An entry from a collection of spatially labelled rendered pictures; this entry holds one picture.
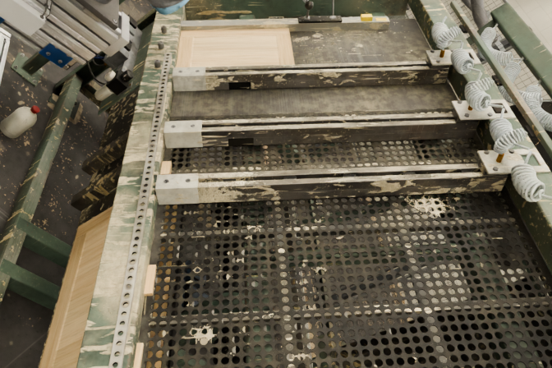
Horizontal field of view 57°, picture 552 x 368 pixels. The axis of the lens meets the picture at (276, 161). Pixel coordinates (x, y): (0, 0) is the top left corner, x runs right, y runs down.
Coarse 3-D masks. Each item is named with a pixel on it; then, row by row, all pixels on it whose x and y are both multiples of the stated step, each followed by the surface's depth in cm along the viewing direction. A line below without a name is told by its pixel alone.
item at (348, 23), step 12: (192, 24) 230; (204, 24) 230; (216, 24) 230; (228, 24) 230; (240, 24) 230; (252, 24) 231; (264, 24) 231; (276, 24) 231; (288, 24) 231; (300, 24) 232; (312, 24) 232; (324, 24) 232; (336, 24) 233; (348, 24) 233; (360, 24) 234; (372, 24) 234; (384, 24) 234
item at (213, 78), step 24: (192, 72) 196; (216, 72) 197; (240, 72) 197; (264, 72) 197; (288, 72) 197; (312, 72) 197; (336, 72) 198; (360, 72) 199; (384, 72) 199; (408, 72) 200; (432, 72) 201
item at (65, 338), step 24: (96, 216) 207; (96, 240) 196; (72, 264) 195; (96, 264) 186; (168, 264) 161; (72, 288) 185; (168, 288) 156; (72, 312) 176; (48, 336) 176; (72, 336) 168; (48, 360) 168; (72, 360) 160
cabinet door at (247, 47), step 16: (192, 32) 229; (208, 32) 229; (224, 32) 229; (240, 32) 229; (256, 32) 229; (272, 32) 230; (288, 32) 230; (192, 48) 219; (208, 48) 220; (224, 48) 220; (240, 48) 220; (256, 48) 220; (272, 48) 220; (288, 48) 220; (176, 64) 210; (192, 64) 211; (208, 64) 211; (224, 64) 211; (240, 64) 211; (256, 64) 211; (272, 64) 211; (288, 64) 211
